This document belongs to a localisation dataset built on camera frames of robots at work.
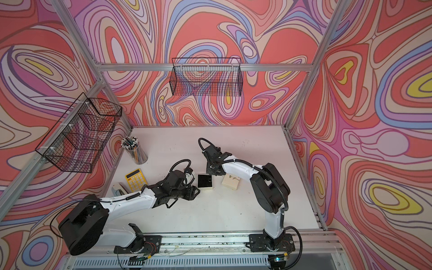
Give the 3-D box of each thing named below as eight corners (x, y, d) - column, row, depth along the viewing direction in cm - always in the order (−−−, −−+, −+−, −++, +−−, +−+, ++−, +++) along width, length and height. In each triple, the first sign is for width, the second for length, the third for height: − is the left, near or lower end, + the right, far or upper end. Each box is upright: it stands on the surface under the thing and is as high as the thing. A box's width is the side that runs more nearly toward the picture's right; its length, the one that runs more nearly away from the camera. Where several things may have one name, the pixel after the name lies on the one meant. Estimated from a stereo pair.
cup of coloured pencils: (131, 164, 102) (118, 146, 88) (135, 154, 107) (124, 136, 93) (145, 164, 102) (134, 146, 88) (149, 154, 107) (139, 136, 93)
